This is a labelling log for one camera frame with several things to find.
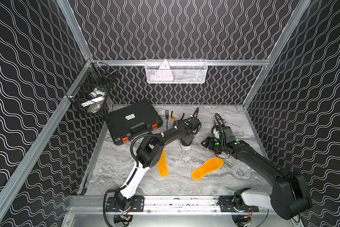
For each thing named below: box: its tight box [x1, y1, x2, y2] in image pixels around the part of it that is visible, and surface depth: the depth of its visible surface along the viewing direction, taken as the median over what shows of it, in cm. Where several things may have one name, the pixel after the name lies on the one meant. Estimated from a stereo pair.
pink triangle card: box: [158, 59, 171, 70], surface depth 90 cm
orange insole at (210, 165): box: [190, 157, 224, 182], surface depth 89 cm
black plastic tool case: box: [106, 100, 163, 146], surface depth 103 cm
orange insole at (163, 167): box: [156, 148, 169, 178], surface depth 89 cm
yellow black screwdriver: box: [165, 109, 169, 131], surface depth 115 cm
